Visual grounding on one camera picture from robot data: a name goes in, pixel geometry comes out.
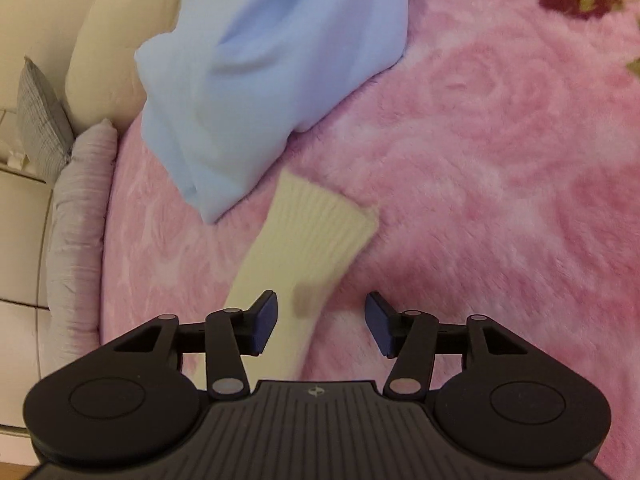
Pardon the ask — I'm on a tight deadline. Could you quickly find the light blue garment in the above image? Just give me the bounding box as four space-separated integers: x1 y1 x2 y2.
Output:
134 0 408 223

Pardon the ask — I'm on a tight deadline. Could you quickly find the lilac striped quilt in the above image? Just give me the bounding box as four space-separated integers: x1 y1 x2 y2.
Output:
41 119 118 376

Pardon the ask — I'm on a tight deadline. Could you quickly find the cream knit sweater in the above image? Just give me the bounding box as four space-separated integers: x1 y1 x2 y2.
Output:
193 170 378 386

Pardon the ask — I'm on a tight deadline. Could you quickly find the large cream pillow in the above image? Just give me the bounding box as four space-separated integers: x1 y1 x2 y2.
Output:
64 0 179 133

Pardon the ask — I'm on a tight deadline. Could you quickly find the pink floral bed blanket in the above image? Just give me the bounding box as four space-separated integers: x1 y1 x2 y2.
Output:
98 0 640 480

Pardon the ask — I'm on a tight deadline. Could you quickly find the grey checked cushion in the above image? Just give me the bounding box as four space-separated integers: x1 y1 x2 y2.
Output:
16 56 75 186

